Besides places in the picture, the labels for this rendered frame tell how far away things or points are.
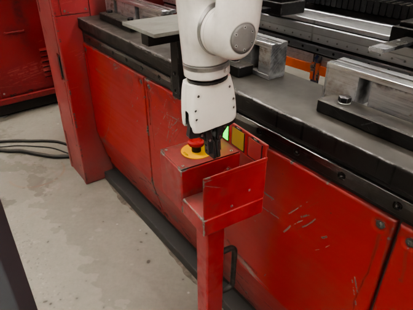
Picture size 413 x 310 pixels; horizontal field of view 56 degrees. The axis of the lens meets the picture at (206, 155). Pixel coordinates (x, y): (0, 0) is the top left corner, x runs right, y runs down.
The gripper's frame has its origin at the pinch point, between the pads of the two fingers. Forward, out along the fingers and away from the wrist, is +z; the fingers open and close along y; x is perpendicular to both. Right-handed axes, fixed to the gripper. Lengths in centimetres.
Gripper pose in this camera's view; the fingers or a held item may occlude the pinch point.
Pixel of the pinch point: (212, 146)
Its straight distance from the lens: 79.0
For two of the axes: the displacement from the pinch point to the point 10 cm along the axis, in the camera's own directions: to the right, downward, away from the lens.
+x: 5.2, 4.4, -7.3
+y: -8.5, 3.4, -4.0
